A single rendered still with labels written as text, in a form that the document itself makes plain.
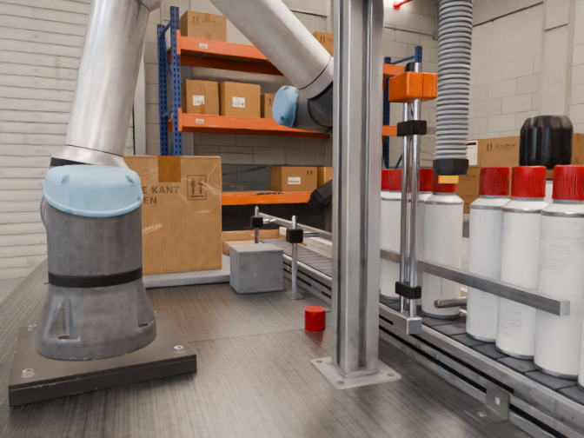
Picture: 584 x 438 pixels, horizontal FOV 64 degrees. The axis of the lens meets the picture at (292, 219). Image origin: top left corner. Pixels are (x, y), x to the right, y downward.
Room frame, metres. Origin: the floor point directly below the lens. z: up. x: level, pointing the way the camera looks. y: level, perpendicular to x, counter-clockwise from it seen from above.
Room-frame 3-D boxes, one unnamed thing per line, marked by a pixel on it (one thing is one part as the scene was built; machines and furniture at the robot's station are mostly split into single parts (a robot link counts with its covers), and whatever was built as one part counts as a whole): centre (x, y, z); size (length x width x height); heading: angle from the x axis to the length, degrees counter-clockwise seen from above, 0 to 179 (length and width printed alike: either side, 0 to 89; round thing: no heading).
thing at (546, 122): (0.83, -0.44, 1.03); 0.09 x 0.09 x 0.30
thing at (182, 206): (1.21, 0.34, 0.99); 0.30 x 0.24 x 0.27; 23
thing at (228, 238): (1.61, 0.12, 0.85); 0.30 x 0.26 x 0.04; 19
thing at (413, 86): (0.59, -0.17, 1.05); 0.10 x 0.04 x 0.33; 109
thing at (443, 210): (0.65, -0.21, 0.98); 0.05 x 0.05 x 0.20
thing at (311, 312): (0.74, -0.04, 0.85); 0.03 x 0.03 x 0.03
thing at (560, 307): (0.93, -0.07, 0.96); 1.07 x 0.01 x 0.01; 19
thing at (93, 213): (0.62, 0.26, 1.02); 0.13 x 0.12 x 0.14; 30
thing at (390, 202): (0.75, -0.17, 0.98); 0.05 x 0.05 x 0.20
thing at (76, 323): (0.62, 0.26, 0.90); 0.15 x 0.15 x 0.10
